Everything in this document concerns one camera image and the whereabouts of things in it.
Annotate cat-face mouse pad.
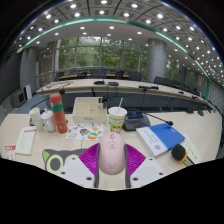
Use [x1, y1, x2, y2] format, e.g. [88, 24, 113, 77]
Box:
[41, 148, 88, 176]

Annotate red bottle with green band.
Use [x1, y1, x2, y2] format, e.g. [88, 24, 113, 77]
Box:
[49, 92, 69, 135]

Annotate red and white booklet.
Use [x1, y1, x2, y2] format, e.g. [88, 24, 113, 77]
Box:
[3, 144, 17, 162]

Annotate black conference microphone unit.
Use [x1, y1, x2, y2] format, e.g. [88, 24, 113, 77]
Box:
[121, 108, 174, 132]
[29, 87, 67, 127]

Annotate long curved conference desk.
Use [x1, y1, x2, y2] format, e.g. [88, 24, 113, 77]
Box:
[34, 78, 214, 114]

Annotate cream cardboard organizer box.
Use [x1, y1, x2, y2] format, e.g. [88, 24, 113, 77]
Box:
[71, 96, 109, 125]

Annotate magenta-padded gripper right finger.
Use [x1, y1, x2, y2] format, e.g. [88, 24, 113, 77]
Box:
[124, 143, 166, 189]

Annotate white paper cup with straw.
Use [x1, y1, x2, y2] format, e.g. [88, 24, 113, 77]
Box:
[107, 97, 128, 134]

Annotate black handheld microphone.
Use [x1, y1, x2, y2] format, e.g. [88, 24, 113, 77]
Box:
[170, 143, 196, 167]

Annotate stack of white paper cups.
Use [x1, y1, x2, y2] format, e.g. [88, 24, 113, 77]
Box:
[28, 107, 45, 133]

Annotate colourful sticker sheet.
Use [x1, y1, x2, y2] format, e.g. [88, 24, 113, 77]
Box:
[65, 123, 105, 141]

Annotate blue and white book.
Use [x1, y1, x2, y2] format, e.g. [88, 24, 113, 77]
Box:
[135, 122, 186, 158]

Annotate dark office chairs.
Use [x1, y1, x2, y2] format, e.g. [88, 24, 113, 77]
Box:
[54, 68, 224, 111]

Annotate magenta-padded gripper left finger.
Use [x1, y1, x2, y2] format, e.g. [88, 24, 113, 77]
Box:
[57, 142, 101, 189]

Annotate pink computer mouse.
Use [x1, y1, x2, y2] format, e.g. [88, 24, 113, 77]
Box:
[98, 131, 127, 176]

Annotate ceiling lights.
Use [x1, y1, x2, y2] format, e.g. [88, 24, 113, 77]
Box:
[13, 0, 224, 88]

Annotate grey box monitor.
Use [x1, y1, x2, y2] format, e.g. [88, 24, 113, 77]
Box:
[11, 90, 27, 108]

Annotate white lidded mug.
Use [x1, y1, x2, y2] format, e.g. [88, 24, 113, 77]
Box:
[40, 109, 57, 133]

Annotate white sheet with red heading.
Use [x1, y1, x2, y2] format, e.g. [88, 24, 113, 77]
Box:
[14, 125, 38, 156]

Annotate white floor appliance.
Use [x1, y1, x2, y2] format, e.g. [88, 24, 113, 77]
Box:
[22, 83, 33, 101]

